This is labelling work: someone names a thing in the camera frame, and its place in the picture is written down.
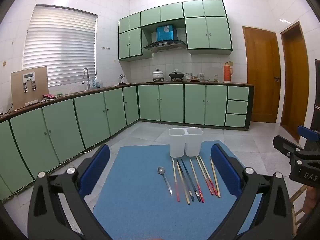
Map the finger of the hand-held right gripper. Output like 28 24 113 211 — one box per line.
272 135 304 159
297 125 320 150

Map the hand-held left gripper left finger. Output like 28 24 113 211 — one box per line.
27 144 113 240

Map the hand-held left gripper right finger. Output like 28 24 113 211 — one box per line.
210 144 294 240

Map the red patterned chopstick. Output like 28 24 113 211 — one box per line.
199 156 218 197

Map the wooden chopsticks pair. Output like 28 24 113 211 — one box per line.
195 156 214 196

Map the light chopstick with red end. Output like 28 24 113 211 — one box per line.
189 159 205 203
171 158 180 202

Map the dark blue chopstick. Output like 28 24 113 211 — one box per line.
180 159 195 202
182 159 201 202

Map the white two-compartment utensil holder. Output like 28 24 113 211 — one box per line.
169 127 202 158

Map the metal spoon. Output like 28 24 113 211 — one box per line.
157 166 173 196

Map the person's right hand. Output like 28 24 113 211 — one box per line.
303 186 320 215

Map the wooden chair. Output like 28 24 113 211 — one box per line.
289 186 308 233

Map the dark tall appliance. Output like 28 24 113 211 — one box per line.
312 59 320 140

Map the blue table mat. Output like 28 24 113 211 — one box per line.
92 140 263 240

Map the wooden door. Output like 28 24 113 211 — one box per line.
242 26 282 123
279 21 310 142

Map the green base cabinet run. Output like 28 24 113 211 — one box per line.
0 84 140 200

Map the green base cabinet with drawers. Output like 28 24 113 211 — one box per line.
137 81 255 131

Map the metal kitchen faucet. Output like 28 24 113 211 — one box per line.
82 67 91 90

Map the orange thermos flask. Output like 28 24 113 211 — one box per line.
223 61 233 83

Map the light wooden board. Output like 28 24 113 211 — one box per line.
10 66 49 110

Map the white window blind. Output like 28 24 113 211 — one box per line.
23 4 98 87

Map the black range hood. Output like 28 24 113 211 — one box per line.
143 40 187 53

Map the green wall cabinet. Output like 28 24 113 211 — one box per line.
182 0 233 55
140 2 185 27
118 12 153 61

